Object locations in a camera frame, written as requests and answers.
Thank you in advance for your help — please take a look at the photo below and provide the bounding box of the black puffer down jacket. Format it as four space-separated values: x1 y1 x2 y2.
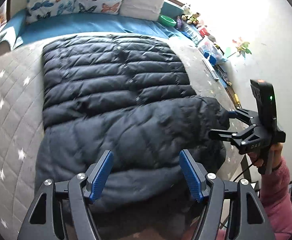
35 35 229 212

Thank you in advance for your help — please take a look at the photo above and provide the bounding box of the pink sleeved right forearm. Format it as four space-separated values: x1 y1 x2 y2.
260 157 292 239

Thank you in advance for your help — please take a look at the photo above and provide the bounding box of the person right hand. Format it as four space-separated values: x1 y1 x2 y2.
248 143 283 170

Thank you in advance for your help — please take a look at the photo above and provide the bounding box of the long grey box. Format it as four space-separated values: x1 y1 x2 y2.
202 58 219 81

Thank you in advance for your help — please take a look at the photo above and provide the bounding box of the clear toy storage bag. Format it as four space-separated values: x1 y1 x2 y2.
198 36 227 66

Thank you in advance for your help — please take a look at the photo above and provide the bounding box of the red toy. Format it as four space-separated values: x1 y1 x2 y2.
198 27 210 37

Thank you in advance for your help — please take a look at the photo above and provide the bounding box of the grey star quilted mattress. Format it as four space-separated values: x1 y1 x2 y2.
0 33 235 239

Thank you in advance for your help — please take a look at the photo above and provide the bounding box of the brown plush toy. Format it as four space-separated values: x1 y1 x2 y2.
186 12 201 26

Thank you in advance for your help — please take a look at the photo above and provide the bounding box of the blue sofa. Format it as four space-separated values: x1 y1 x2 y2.
0 0 202 55

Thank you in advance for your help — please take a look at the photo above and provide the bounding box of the green plastic bowl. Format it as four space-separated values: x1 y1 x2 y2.
158 15 176 27

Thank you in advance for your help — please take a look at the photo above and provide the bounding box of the white plain pillow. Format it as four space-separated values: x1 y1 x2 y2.
119 0 165 21

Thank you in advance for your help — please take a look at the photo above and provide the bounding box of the paper pinwheel on wall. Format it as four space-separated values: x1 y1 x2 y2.
228 37 252 59

